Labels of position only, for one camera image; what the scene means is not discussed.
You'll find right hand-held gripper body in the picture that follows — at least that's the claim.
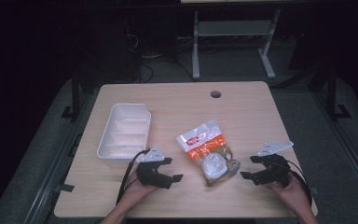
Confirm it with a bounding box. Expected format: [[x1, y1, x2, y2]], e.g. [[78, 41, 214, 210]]
[[251, 141, 295, 189]]

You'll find person's left hand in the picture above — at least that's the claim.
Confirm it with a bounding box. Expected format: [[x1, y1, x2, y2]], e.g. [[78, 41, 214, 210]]
[[120, 170, 160, 207]]

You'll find black floor cable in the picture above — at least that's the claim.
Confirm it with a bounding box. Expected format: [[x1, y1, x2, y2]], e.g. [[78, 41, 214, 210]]
[[138, 60, 197, 83]]

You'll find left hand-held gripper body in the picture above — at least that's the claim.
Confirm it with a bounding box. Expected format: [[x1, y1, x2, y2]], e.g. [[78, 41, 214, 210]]
[[135, 145, 172, 189]]

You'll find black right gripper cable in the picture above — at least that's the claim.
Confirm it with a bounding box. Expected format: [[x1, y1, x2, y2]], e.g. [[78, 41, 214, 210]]
[[283, 159, 313, 208]]

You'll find white divided plastic container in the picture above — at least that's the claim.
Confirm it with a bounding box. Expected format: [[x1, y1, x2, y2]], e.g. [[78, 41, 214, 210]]
[[96, 103, 152, 161]]

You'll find black metal stand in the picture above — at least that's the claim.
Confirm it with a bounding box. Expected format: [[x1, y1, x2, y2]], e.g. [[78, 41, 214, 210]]
[[323, 64, 352, 122], [60, 71, 82, 122]]

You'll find white metal desk frame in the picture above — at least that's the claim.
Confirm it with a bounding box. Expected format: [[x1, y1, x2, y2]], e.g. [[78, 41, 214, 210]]
[[191, 8, 282, 81]]

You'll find grey metal rail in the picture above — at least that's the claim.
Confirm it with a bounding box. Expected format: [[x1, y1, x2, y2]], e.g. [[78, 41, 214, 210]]
[[21, 92, 99, 224], [311, 90, 358, 203]]

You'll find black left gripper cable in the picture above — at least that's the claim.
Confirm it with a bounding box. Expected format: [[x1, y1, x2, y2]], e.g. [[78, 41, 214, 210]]
[[116, 148, 152, 205]]

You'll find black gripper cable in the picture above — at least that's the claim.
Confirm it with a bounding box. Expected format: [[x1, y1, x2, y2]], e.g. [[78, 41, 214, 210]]
[[283, 159, 313, 208], [116, 148, 152, 205]]

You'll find person's right hand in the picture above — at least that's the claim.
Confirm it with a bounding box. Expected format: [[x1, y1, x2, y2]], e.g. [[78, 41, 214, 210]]
[[263, 171, 314, 217]]

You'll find clear plastic bag orange label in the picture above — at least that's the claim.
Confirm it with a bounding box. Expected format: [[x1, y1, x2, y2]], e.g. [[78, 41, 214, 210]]
[[175, 119, 241, 188]]

